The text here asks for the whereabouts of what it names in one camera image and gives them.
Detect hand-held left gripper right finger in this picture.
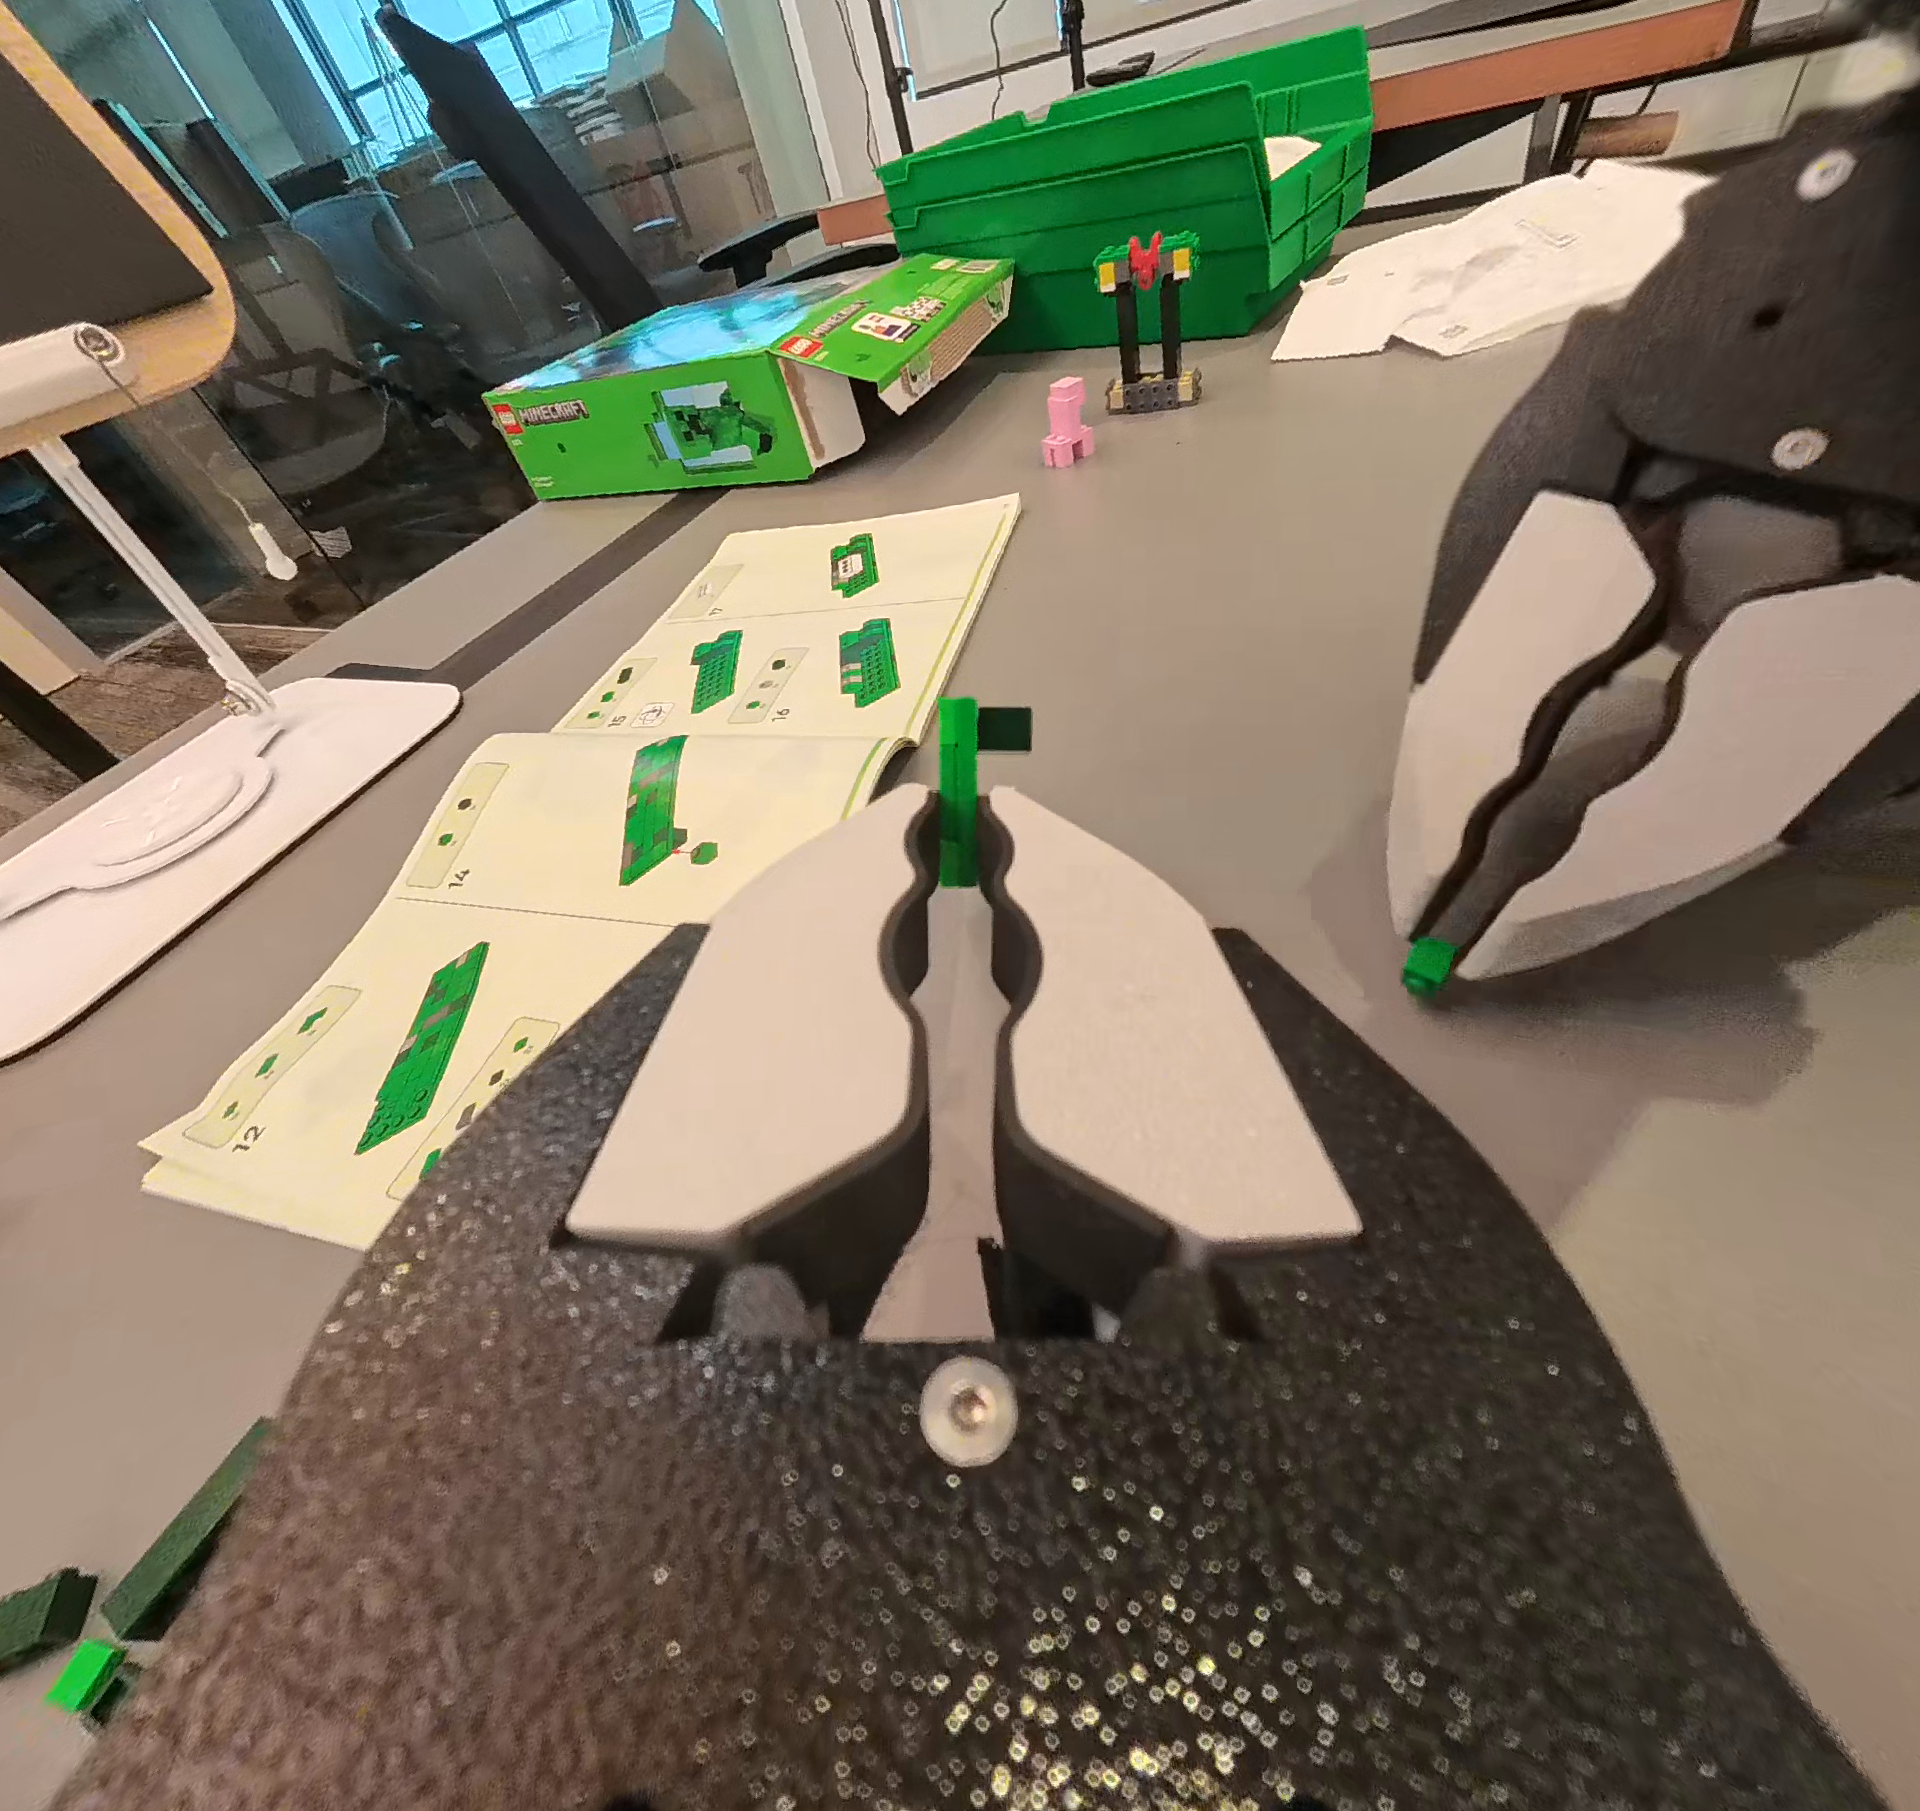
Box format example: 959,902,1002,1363
990,787,1365,1264

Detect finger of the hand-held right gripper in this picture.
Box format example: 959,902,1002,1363
1451,569,1920,981
1382,495,1663,939

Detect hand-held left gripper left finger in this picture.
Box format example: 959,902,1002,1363
566,785,937,1260

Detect green brick plate assembly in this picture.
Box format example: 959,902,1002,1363
937,699,992,888

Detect grey desk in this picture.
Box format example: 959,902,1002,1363
0,151,1920,1811

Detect brown-edged side desk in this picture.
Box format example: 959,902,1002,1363
817,0,1801,244

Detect white paper sheets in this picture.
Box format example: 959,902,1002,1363
1274,160,1719,365

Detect open building instruction booklet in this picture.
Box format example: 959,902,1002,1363
139,495,1026,1252

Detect black brick tower model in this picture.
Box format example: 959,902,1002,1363
1090,233,1207,417

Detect black board on white stand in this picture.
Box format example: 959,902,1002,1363
0,4,464,1066

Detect green plastic bin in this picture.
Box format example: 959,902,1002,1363
876,26,1373,350

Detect green toy set box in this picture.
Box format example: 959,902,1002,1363
484,253,1017,502

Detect pile of loose small bricks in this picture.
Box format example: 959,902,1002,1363
0,1418,275,1727

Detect black office chair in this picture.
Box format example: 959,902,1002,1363
375,4,890,327

